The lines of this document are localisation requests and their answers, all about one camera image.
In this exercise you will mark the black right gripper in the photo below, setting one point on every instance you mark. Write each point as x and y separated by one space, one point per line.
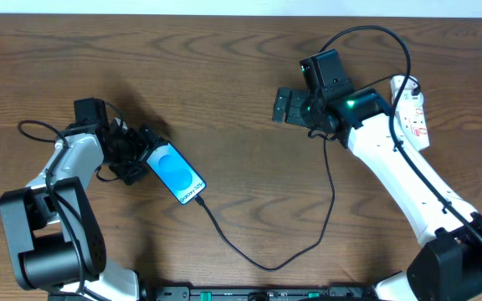
290 105

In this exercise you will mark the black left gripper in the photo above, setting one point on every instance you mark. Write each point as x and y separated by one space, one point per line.
139 153

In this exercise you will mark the blue Samsung Galaxy smartphone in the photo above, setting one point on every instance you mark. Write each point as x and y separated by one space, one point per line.
176 173

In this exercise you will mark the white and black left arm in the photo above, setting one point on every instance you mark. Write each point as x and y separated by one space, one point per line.
54 240

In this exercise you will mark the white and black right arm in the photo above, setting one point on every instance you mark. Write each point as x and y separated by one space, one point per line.
388 136

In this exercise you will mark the white power strip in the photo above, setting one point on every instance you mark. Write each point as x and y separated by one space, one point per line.
410 115

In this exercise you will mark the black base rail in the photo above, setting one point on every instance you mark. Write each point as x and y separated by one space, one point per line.
175 293

